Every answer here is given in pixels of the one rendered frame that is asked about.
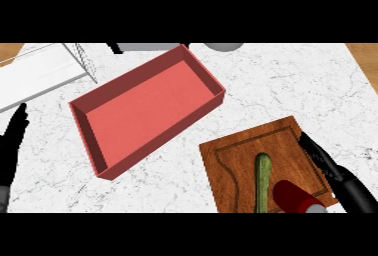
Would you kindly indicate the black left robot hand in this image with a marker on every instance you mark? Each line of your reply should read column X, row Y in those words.
column 12, row 140

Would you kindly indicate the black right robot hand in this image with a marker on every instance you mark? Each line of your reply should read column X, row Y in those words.
column 340, row 176

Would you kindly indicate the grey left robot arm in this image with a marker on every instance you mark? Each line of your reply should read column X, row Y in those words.
column 3, row 199

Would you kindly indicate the long green squash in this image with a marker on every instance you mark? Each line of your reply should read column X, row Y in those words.
column 263, row 180

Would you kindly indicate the brown wooden cutting board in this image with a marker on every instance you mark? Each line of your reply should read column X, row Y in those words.
column 237, row 160

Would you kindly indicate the red open box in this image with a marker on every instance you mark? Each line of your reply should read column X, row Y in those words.
column 148, row 106

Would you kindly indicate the grey box-shaped appliance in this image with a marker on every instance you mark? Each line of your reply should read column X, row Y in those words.
column 145, row 47

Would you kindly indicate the dark red can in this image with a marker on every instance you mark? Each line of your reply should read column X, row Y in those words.
column 293, row 198

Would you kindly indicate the white flat appliance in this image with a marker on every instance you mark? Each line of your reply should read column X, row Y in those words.
column 34, row 75

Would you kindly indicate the grey round object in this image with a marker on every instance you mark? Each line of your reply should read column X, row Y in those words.
column 223, row 46

